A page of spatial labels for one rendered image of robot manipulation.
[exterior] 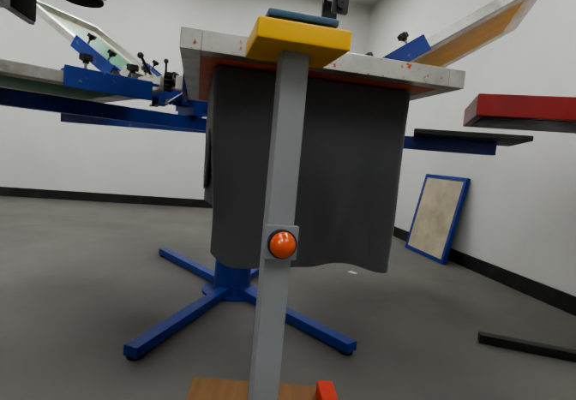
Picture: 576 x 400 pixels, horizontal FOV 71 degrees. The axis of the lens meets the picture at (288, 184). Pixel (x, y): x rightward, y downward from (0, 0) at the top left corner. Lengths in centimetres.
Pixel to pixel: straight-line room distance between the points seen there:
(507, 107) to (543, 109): 12
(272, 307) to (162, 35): 522
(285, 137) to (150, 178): 499
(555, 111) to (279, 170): 146
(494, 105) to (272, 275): 141
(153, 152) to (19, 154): 154
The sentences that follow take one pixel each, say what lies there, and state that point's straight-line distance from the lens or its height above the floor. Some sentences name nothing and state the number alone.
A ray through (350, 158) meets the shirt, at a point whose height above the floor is 78.
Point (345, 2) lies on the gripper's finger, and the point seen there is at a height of 107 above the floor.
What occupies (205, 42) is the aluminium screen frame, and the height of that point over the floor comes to 97.
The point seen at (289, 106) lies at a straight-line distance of 59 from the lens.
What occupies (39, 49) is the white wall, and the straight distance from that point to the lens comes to 590.
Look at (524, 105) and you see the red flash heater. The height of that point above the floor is 106.
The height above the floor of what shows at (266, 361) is 47.
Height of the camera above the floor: 77
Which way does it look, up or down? 4 degrees down
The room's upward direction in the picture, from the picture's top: 5 degrees clockwise
